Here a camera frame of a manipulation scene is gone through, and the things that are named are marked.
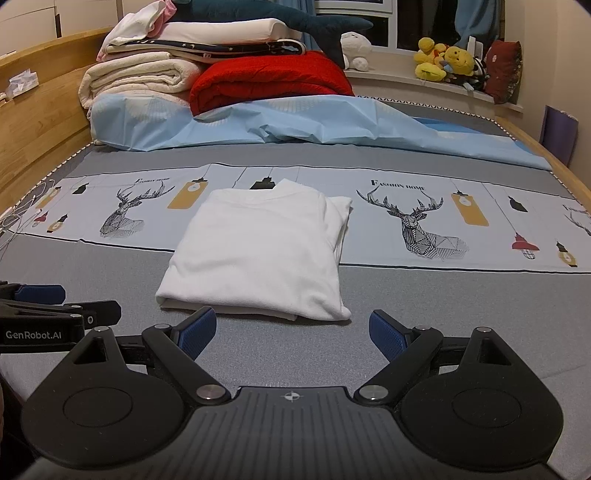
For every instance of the white window frame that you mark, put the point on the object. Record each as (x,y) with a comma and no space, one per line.
(392,23)

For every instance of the cream folded blanket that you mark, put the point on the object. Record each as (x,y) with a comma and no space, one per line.
(138,76)

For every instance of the purple box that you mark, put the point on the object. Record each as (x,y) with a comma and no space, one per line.
(559,136)

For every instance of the blue curtain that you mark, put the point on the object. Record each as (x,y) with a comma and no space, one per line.
(475,21)

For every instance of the red folded blanket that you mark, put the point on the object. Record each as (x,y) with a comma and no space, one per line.
(272,81)

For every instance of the white t-shirt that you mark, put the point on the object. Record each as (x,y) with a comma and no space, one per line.
(258,258)

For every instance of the white wardrobe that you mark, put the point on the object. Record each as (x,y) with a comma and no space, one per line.
(55,16)

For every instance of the dark red cushion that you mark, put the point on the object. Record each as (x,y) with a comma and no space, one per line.
(503,71)

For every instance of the yellow plush toy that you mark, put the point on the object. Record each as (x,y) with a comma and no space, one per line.
(459,62)
(427,60)

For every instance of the white plush toy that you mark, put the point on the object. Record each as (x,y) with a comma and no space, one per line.
(356,48)

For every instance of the light blue sheet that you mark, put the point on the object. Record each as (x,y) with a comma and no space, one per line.
(300,122)

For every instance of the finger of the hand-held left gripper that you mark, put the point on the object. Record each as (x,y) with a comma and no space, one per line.
(99,311)
(39,294)

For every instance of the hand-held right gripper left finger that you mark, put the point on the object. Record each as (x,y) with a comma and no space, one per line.
(198,332)

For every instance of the tissue pack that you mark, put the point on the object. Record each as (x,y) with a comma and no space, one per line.
(22,82)

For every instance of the dark star-print folded blanket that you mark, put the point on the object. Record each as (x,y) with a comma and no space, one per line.
(207,47)

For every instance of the white folded cloth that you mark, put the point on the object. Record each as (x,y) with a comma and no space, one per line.
(136,25)

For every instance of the white folded quilt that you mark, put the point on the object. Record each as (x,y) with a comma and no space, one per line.
(231,30)

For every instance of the white windowsill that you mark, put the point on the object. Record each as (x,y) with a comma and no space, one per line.
(397,81)

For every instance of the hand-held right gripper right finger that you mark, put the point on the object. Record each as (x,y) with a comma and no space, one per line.
(385,334)

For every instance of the pink cloth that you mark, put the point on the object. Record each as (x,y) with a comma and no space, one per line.
(159,25)

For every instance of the dark teal shark plush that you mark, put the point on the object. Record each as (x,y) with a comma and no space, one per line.
(314,23)

